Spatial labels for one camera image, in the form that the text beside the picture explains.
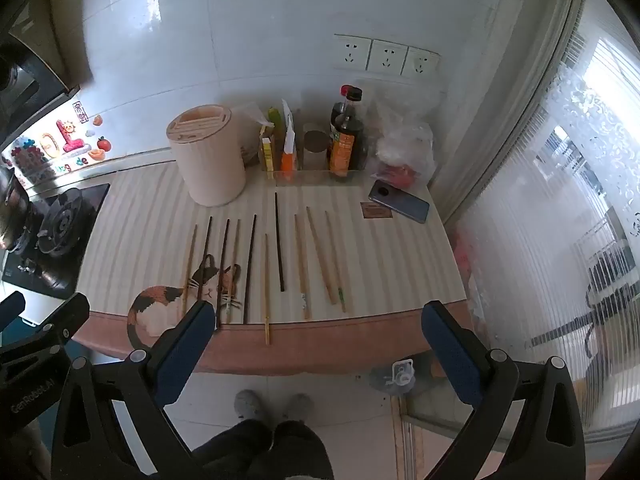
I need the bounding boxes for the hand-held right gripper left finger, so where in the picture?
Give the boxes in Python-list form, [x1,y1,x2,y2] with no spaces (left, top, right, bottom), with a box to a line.
[50,300,221,480]

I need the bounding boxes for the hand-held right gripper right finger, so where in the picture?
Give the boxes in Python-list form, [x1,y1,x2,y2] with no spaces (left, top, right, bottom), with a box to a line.
[421,300,587,480]

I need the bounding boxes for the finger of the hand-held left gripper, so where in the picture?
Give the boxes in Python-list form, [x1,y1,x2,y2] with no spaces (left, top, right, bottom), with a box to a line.
[0,290,27,335]
[0,292,92,378]

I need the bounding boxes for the dark wooden chopstick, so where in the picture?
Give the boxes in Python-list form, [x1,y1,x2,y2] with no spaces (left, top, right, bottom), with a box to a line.
[196,216,214,302]
[242,214,258,326]
[215,218,231,332]

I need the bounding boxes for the black gas stove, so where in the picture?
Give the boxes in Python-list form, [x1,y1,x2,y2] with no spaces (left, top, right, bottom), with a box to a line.
[0,182,112,302]

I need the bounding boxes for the white plastic hook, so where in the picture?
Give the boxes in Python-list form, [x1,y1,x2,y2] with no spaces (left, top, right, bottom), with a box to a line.
[392,358,416,387]

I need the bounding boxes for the grey slipper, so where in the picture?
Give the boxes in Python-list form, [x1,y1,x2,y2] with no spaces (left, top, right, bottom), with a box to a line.
[234,389,266,422]

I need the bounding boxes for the black stove burner grate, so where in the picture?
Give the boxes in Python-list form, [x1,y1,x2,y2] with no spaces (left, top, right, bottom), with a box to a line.
[36,189,87,257]

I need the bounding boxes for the dark cooking pot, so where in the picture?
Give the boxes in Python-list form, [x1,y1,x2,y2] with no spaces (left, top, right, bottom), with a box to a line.
[0,166,32,252]

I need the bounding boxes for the striped cat print table mat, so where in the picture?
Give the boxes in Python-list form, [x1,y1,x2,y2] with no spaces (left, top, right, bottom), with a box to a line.
[72,161,473,377]

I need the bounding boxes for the person's legs black pants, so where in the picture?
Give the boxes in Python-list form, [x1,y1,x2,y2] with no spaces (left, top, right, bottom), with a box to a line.
[190,417,336,480]

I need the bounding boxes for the frosted sliding glass door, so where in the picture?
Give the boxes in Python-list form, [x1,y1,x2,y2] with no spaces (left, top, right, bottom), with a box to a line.
[440,0,640,443]

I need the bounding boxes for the thin black chopstick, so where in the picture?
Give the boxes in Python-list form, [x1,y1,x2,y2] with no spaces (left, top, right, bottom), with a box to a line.
[273,192,286,293]

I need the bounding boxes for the light chopstick white mark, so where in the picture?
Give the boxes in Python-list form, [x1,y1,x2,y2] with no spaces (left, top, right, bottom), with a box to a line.
[293,214,311,321]

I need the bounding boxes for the light chopstick green band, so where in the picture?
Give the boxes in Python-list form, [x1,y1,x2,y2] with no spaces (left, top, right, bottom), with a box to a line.
[324,210,348,314]

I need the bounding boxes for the grey smartphone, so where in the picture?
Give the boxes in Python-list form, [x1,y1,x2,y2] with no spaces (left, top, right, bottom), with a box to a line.
[368,179,431,225]

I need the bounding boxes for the red packet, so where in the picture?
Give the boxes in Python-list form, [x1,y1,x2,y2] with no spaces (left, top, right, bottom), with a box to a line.
[377,162,419,192]

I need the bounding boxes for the yellow box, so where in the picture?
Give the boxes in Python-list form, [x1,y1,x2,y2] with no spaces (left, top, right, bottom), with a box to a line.
[259,135,277,174]

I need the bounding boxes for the orange and white packet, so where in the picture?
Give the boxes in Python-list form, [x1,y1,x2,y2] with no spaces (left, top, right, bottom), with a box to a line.
[280,98,299,174]

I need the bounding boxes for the crumpled clear plastic bag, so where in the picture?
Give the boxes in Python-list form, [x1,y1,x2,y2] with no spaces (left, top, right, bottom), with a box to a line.
[367,91,437,192]

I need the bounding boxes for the soy sauce bottle orange label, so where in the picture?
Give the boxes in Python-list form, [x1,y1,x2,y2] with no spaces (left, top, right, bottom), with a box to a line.
[327,101,359,182]

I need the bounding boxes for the steel range hood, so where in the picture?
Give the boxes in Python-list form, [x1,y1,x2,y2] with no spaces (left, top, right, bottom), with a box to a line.
[0,0,97,133]

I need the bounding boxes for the jar with brown lid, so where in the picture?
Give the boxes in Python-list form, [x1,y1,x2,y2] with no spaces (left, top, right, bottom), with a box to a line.
[302,130,330,172]

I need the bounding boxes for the yellow green bottle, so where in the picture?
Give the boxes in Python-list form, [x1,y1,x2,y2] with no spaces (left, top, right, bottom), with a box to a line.
[266,106,287,171]

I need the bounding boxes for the dark bottle red cap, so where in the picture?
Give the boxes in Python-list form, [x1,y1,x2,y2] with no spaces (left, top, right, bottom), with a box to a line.
[340,85,369,171]

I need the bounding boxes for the colourful wall stickers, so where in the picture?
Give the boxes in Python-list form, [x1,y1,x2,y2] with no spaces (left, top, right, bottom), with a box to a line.
[2,101,114,187]

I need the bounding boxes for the white wall socket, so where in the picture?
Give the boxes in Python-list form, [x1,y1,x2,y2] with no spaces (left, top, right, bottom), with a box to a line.
[401,46,441,80]
[366,39,409,75]
[333,34,374,69]

